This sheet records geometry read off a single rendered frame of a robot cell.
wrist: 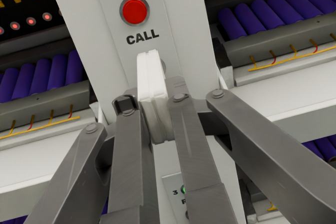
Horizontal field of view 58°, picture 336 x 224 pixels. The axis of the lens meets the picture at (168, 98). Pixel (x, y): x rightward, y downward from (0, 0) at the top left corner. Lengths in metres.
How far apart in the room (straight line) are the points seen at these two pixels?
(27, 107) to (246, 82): 0.22
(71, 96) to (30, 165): 0.07
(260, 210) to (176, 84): 0.30
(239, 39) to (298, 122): 0.10
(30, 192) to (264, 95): 0.23
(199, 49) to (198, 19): 0.02
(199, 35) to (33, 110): 0.19
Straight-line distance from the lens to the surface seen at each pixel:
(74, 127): 0.31
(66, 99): 0.32
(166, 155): 0.27
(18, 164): 0.32
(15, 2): 0.40
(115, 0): 0.21
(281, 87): 0.30
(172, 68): 0.22
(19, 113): 0.34
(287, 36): 0.32
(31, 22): 0.41
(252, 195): 0.42
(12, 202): 0.32
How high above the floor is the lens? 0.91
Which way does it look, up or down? 28 degrees down
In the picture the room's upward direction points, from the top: 16 degrees counter-clockwise
